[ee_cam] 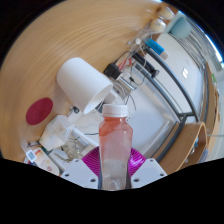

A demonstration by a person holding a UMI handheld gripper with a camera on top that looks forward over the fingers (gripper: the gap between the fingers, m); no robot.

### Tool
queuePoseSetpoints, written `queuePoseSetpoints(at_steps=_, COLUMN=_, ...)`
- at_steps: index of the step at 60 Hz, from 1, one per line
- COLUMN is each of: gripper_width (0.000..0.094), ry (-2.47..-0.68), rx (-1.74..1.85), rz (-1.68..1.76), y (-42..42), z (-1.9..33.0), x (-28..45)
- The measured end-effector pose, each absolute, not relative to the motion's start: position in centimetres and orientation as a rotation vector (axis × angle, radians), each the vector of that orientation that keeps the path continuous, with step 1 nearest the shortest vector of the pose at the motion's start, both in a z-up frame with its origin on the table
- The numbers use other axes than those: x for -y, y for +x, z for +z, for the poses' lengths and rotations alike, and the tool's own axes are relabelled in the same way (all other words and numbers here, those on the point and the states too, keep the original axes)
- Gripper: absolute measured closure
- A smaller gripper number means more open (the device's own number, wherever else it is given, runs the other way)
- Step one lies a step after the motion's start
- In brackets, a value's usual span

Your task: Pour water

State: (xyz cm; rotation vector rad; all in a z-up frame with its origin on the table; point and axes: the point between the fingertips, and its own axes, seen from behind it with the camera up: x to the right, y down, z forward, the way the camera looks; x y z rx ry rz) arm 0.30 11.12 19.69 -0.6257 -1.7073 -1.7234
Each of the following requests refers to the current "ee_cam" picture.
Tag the teal pillow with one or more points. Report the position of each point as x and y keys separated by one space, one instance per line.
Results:
x=185 y=27

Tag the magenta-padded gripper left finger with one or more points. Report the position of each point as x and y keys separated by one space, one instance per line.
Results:
x=78 y=171

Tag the clear plastic bottle white cap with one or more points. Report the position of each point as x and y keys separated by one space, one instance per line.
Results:
x=115 y=143

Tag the white paper cup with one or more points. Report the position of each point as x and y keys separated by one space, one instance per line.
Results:
x=80 y=81

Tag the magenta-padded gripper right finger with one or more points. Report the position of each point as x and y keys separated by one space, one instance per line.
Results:
x=148 y=171

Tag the small white clock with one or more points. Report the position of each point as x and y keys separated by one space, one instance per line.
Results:
x=31 y=156

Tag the blue tube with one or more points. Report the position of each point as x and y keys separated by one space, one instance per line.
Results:
x=156 y=47

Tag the small white round object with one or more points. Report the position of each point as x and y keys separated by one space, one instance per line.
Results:
x=157 y=25
x=165 y=13

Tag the white tissue pack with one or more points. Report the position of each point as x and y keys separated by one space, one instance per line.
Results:
x=55 y=131

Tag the flat round red coaster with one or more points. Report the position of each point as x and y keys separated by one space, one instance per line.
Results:
x=39 y=111

